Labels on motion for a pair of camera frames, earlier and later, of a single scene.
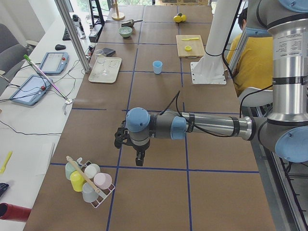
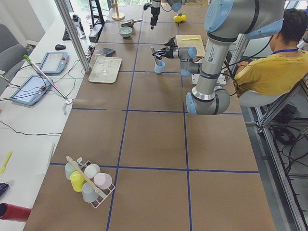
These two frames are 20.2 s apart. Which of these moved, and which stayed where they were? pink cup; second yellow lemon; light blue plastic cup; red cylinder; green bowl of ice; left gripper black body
Moved: light blue plastic cup; left gripper black body
Stayed: second yellow lemon; red cylinder; pink cup; green bowl of ice
